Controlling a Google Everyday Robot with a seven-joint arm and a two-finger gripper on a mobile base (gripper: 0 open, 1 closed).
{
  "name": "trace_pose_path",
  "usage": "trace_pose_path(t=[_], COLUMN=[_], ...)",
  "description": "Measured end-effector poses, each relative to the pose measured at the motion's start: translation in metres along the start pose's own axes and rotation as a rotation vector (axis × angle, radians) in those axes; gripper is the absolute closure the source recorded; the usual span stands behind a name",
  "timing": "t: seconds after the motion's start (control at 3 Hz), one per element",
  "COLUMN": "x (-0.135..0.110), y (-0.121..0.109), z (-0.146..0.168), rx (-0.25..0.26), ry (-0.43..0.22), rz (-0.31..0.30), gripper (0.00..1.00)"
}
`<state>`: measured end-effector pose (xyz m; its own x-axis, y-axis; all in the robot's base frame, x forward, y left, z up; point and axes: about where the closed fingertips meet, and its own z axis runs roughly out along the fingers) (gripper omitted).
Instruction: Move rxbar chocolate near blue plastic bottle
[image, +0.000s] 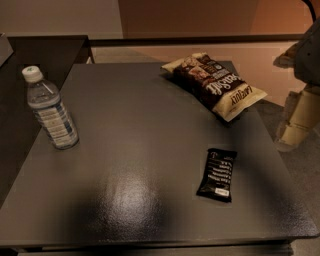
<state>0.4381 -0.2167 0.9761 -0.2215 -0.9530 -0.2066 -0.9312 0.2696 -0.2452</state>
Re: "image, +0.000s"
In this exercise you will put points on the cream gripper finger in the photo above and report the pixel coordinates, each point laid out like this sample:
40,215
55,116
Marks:
300,115

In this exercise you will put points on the black rxbar chocolate wrapper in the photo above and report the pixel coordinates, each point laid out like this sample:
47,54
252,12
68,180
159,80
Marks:
217,176

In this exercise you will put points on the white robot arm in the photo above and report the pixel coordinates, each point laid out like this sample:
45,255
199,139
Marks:
304,57

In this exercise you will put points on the clear plastic water bottle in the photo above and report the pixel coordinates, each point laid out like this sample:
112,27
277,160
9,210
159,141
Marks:
44,99

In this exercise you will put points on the brown cream snack bag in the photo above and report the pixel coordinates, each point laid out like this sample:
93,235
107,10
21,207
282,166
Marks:
219,89

